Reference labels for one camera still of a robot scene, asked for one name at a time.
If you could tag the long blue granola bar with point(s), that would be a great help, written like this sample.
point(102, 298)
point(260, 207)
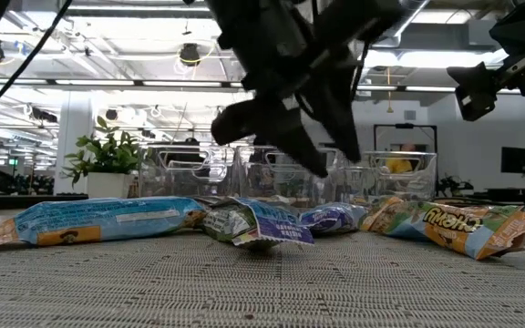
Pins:
point(98, 218)

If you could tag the person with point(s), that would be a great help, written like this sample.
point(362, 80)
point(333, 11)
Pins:
point(192, 142)
point(399, 166)

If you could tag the purple blue granola bar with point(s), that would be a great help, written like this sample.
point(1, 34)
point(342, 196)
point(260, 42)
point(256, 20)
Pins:
point(335, 218)

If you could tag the black gantry frame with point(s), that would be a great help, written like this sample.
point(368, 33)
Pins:
point(404, 125)

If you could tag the black monitor on arm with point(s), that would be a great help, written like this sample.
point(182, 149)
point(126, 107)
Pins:
point(515, 159)

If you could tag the green orange Chewy granola bar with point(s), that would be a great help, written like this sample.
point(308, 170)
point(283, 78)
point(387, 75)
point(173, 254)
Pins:
point(449, 223)

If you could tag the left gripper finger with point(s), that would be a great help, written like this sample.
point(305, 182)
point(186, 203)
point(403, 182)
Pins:
point(267, 120)
point(335, 105)

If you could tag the long ceiling light strip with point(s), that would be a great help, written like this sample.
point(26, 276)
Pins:
point(94, 82)

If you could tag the black desk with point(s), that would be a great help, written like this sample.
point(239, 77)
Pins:
point(517, 192)

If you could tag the green plant in white pot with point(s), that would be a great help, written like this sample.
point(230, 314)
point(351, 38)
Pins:
point(110, 184)

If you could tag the grey woven mat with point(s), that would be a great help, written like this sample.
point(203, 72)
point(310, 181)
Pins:
point(262, 291)

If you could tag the clear plastic bin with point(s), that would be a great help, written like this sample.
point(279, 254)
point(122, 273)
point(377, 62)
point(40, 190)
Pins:
point(153, 180)
point(262, 182)
point(408, 187)

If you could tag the silver ventilation duct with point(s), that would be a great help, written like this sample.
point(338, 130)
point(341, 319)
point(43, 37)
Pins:
point(410, 11)

